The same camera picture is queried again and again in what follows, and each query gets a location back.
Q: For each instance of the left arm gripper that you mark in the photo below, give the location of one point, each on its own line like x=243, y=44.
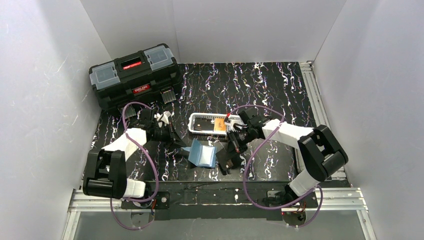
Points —
x=168, y=134

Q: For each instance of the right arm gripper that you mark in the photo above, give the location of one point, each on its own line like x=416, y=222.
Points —
x=233, y=147

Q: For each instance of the black VIP card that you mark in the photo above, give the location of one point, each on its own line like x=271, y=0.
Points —
x=228, y=160

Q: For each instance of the blue leather card holder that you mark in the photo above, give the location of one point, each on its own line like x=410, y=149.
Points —
x=200, y=155

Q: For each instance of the white plastic basket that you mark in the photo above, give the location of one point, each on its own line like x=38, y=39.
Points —
x=212, y=123

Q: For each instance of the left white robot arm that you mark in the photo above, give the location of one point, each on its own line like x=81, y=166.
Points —
x=105, y=173

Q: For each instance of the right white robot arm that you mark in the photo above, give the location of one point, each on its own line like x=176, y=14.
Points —
x=298, y=145

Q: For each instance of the orange credit card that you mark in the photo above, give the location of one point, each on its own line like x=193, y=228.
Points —
x=220, y=125

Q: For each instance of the black red toolbox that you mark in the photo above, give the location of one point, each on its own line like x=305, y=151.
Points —
x=144, y=76

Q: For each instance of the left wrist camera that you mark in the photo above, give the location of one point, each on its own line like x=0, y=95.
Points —
x=163, y=119

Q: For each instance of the aluminium frame rail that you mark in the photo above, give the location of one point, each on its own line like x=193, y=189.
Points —
x=338, y=213

